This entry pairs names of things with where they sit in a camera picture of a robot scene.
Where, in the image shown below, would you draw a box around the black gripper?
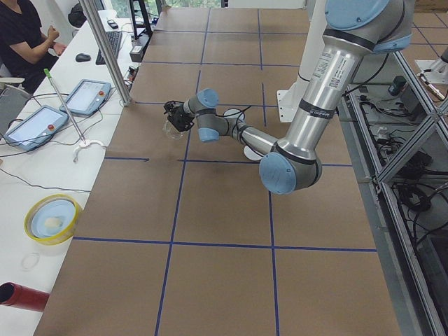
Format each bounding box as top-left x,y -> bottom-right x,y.
164,101 -> 195,132

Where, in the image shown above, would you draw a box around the white cup lid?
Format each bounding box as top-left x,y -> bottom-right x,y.
223,108 -> 244,118

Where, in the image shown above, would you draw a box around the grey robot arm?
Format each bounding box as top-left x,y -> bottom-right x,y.
163,1 -> 415,195

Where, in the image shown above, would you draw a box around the far teach pendant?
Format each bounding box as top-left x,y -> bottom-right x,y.
64,79 -> 111,116

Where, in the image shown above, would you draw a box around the teach pendant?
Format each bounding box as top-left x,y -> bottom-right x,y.
64,79 -> 111,116
5,105 -> 69,151

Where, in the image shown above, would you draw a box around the black keyboard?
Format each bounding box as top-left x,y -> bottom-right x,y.
95,30 -> 123,66

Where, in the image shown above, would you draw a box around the black computer mouse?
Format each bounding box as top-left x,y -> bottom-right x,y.
75,53 -> 91,62

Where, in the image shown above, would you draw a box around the metal rod with green tip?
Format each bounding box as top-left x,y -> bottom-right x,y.
43,68 -> 88,146

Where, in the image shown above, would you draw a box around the near teach pendant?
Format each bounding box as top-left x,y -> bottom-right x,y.
5,105 -> 69,151

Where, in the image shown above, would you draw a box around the yellow tape roll with bowl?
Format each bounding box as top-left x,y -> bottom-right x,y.
24,194 -> 83,246

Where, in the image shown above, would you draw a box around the person in black shirt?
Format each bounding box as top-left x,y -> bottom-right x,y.
1,1 -> 67,94

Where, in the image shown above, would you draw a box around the red cylinder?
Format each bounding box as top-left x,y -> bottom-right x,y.
1,282 -> 50,312

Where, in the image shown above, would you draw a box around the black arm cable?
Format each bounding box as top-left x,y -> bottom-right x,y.
213,104 -> 274,158

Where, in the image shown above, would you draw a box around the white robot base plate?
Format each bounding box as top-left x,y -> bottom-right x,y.
276,90 -> 300,123

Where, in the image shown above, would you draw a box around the aluminium frame post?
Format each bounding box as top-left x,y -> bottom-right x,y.
79,0 -> 132,106

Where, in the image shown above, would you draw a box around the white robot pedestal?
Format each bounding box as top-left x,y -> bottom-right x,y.
287,0 -> 327,103

